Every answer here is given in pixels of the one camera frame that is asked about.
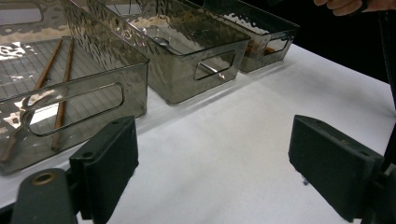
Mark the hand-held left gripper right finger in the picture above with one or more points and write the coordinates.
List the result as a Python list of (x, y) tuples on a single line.
[(333, 165)]

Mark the brown wooden chopstick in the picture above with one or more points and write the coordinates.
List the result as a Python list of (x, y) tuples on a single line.
[(67, 68), (46, 70)]

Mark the metal spoon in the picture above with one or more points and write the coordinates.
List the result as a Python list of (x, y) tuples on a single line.
[(161, 41)]

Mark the smoked clear plastic bin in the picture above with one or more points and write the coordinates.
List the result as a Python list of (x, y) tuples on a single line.
[(258, 62), (174, 84), (134, 87)]

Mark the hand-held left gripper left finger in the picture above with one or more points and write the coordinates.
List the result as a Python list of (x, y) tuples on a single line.
[(106, 165)]

